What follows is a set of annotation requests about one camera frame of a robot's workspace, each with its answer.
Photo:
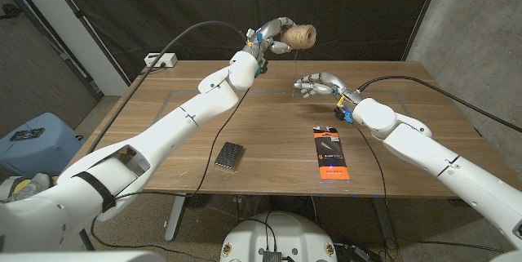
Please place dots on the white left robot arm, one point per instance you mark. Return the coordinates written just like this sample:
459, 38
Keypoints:
163, 139

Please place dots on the grey sneaker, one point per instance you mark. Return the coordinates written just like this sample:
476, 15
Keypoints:
34, 186

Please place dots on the orange and black flat package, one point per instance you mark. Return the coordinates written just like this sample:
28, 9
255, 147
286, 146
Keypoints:
330, 152

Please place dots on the floor power strip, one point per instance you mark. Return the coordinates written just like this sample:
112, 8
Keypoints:
352, 252

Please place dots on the black wall fixture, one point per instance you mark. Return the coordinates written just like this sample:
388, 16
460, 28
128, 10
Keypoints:
10, 10

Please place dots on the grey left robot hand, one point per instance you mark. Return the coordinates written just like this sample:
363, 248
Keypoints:
271, 29

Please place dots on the metal table leg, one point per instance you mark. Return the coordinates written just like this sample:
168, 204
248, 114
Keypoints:
381, 221
175, 217

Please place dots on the black backdrop curtain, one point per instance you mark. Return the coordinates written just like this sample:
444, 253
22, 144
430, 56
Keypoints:
265, 1

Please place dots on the black metal frame bar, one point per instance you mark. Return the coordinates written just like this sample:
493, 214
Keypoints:
61, 54

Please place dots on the white power outlet box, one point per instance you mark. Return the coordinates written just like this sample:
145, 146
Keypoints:
169, 58

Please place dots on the jute twine strand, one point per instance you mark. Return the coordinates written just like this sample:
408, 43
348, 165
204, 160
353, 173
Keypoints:
296, 62

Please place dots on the black backdrop pole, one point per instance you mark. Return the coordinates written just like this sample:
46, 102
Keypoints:
425, 9
77, 13

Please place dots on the blue stool with device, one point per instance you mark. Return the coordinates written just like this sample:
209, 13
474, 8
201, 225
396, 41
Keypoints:
41, 152

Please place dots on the grey metallic flat block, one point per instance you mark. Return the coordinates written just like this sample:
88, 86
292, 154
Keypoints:
229, 156

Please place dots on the black round floor fan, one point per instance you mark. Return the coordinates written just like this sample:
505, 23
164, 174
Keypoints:
199, 201

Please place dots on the jute twine spool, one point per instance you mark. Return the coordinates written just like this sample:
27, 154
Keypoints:
299, 36

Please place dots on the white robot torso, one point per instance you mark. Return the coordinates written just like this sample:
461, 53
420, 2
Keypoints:
285, 237

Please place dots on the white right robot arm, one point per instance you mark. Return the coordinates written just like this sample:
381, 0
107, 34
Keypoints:
440, 160

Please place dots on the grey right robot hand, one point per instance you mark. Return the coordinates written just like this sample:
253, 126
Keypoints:
330, 82

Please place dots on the black torso connector module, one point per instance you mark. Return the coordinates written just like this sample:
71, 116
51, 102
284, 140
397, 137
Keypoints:
272, 256

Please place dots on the white robot head housing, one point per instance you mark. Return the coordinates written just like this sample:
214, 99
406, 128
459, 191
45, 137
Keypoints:
81, 257

